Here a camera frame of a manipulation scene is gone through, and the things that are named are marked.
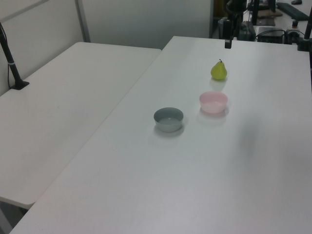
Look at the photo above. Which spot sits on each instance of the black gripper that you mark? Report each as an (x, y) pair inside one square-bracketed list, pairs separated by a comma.
[(227, 29)]

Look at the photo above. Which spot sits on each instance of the green pear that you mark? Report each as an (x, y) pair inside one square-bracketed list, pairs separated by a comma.
[(219, 72)]

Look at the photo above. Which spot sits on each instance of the pink plastic bowl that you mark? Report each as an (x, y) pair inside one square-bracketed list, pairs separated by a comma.
[(213, 103)]

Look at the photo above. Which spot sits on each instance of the grey plastic bowl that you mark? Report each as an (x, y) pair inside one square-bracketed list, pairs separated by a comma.
[(168, 122)]

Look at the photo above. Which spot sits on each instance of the grey bucket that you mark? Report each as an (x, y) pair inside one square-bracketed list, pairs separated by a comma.
[(221, 28)]

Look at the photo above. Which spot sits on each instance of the green and black device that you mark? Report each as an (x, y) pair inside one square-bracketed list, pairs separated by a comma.
[(247, 30)]

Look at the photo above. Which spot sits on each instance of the black equipment box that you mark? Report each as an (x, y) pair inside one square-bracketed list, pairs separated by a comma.
[(269, 35)]

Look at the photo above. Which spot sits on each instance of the dark flat laptop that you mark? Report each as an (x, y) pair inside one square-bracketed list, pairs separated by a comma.
[(265, 22)]

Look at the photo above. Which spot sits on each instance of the black vertical stand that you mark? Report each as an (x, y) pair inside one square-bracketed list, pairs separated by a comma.
[(254, 9)]

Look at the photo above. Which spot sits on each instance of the brown wooden board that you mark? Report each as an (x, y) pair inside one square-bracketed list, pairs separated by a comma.
[(268, 13)]

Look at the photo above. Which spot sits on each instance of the black flat bench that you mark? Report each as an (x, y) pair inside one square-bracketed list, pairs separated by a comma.
[(292, 11)]

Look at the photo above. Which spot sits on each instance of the black clamped pole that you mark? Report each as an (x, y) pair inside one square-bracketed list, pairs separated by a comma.
[(307, 29)]

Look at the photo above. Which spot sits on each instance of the white side table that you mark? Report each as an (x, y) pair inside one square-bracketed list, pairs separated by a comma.
[(61, 109)]

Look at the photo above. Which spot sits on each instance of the grey partition post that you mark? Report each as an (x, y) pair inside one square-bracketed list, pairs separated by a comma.
[(83, 22)]

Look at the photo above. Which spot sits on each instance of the black camera stand pole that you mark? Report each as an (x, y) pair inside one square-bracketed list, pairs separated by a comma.
[(11, 63)]

